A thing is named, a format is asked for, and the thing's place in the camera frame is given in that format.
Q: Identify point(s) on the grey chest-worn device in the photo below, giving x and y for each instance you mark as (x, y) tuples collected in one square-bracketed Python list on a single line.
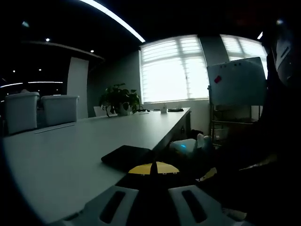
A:
[(284, 58)]

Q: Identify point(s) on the narrow window blind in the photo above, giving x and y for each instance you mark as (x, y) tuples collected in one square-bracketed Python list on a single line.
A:
[(242, 46)]

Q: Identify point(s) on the black pad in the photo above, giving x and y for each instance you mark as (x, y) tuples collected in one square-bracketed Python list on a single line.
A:
[(124, 155)]

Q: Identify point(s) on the black backpack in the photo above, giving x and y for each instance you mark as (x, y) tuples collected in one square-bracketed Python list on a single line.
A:
[(195, 133)]

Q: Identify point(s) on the wide window blind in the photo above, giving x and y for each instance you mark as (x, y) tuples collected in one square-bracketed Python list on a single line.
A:
[(174, 75)]

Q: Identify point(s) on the potted green plant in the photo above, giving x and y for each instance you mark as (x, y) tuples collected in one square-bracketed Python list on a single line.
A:
[(120, 94)]

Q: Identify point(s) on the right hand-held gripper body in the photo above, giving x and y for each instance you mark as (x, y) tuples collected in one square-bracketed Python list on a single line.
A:
[(190, 143)]

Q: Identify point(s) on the dark flat device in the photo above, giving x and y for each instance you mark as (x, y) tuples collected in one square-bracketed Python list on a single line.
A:
[(175, 109)]

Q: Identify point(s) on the white storage bin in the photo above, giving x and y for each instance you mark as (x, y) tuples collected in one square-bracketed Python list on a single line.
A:
[(22, 113), (60, 111)]

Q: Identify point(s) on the clear storage box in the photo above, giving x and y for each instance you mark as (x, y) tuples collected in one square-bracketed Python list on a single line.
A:
[(221, 136)]

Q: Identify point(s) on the paper cup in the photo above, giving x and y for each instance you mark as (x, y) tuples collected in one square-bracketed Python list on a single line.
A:
[(163, 109)]

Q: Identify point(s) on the whiteboard on stand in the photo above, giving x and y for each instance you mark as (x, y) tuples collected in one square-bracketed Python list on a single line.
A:
[(237, 82)]

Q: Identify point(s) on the white desk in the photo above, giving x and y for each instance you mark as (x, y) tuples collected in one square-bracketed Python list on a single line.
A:
[(70, 153)]

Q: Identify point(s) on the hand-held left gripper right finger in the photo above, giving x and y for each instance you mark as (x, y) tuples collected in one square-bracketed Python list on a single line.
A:
[(214, 212)]

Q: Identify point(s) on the white square pillar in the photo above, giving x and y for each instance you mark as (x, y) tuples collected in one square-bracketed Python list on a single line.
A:
[(77, 84)]

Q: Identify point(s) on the white chair back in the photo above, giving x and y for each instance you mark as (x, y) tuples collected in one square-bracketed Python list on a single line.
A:
[(97, 111)]

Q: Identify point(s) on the red whiteboard eraser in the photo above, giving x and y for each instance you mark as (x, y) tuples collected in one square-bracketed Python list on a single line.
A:
[(218, 79)]

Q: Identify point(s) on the curved ceiling light strip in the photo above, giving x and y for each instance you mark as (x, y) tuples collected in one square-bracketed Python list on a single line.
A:
[(114, 20)]

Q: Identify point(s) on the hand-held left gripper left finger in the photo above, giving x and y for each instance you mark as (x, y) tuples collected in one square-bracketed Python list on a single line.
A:
[(91, 209)]

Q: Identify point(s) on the person's black clothing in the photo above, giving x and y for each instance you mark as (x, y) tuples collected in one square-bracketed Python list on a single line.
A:
[(270, 153)]

